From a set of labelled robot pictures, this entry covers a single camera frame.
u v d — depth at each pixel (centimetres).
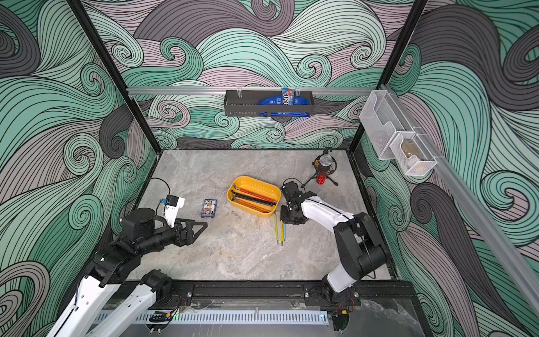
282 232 88
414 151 67
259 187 103
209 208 95
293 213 69
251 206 97
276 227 90
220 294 74
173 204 60
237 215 95
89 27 75
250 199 98
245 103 95
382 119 78
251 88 94
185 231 58
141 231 48
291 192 72
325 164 84
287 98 90
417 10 71
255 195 100
